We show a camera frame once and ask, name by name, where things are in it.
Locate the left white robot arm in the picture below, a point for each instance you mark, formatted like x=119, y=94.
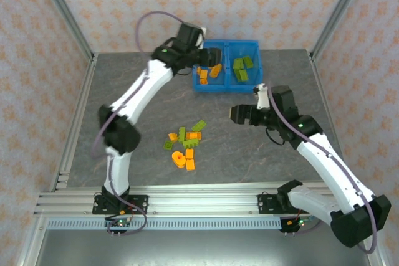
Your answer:
x=140, y=91

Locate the yellow two-by-four lego brick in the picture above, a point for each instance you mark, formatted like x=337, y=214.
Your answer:
x=215, y=71

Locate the green two-by-four lego brick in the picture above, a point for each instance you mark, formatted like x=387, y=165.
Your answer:
x=190, y=143
x=181, y=135

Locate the wide aluminium base rail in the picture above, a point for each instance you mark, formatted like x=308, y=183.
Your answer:
x=202, y=200

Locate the aluminium table side rail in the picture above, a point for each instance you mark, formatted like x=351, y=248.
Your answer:
x=318, y=76
x=78, y=116

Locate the green two-by-two lego brick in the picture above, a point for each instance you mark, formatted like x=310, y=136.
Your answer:
x=169, y=145

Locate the yellow two-by-two lego brick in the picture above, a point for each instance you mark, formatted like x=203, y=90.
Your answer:
x=203, y=74

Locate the yellow arch lego brick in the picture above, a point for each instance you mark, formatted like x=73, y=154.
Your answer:
x=198, y=70

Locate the yellow stepped lego brick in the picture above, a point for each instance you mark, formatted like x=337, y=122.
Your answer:
x=193, y=136

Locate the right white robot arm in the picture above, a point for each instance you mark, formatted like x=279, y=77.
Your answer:
x=336, y=169

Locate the small electronics board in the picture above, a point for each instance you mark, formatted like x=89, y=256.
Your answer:
x=120, y=224
x=300, y=223

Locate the aluminium upright post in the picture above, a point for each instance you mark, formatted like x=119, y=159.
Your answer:
x=339, y=10
x=64, y=10

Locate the yellow rounded flame-print lego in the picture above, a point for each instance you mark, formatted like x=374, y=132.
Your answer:
x=178, y=160

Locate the small yellow lego brick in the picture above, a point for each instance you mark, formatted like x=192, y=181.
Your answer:
x=203, y=81

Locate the grey metal base panel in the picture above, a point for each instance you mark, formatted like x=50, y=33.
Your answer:
x=202, y=250

